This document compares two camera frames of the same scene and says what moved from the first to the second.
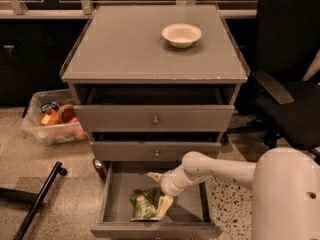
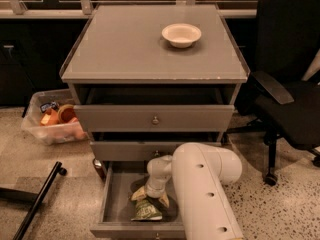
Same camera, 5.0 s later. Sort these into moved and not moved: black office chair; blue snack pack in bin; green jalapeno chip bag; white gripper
Moved: white gripper
Not moved: green jalapeno chip bag; black office chair; blue snack pack in bin
